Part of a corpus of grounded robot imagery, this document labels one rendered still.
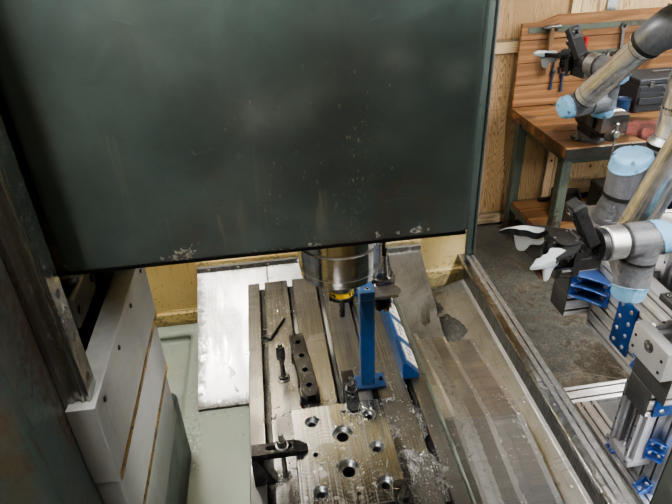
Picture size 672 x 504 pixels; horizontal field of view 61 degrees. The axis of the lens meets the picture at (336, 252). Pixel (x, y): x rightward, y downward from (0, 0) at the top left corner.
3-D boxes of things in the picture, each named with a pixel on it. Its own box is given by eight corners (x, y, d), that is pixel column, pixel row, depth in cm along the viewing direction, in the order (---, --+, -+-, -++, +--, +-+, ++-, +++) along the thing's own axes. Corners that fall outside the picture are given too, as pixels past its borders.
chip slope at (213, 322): (418, 296, 244) (420, 243, 230) (474, 422, 185) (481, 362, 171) (206, 320, 236) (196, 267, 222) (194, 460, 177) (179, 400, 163)
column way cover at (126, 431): (182, 411, 157) (142, 250, 130) (162, 587, 117) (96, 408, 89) (164, 413, 156) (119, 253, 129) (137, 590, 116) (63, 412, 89)
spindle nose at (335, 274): (299, 248, 117) (294, 195, 111) (377, 244, 118) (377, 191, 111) (298, 294, 104) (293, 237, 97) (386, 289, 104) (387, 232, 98)
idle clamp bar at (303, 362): (305, 348, 177) (303, 332, 173) (322, 410, 155) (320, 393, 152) (289, 351, 176) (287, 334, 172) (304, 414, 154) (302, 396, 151)
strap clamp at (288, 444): (309, 467, 140) (305, 425, 132) (311, 479, 137) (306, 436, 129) (255, 475, 138) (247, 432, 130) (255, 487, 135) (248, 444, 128)
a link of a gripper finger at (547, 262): (540, 293, 113) (562, 274, 119) (544, 268, 110) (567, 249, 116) (525, 287, 115) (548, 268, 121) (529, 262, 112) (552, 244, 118)
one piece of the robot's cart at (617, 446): (627, 434, 214) (629, 428, 212) (649, 464, 203) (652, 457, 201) (604, 438, 213) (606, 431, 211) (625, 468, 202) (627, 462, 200)
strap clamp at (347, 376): (353, 398, 158) (352, 357, 150) (361, 436, 147) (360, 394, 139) (341, 399, 158) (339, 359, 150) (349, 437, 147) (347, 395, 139)
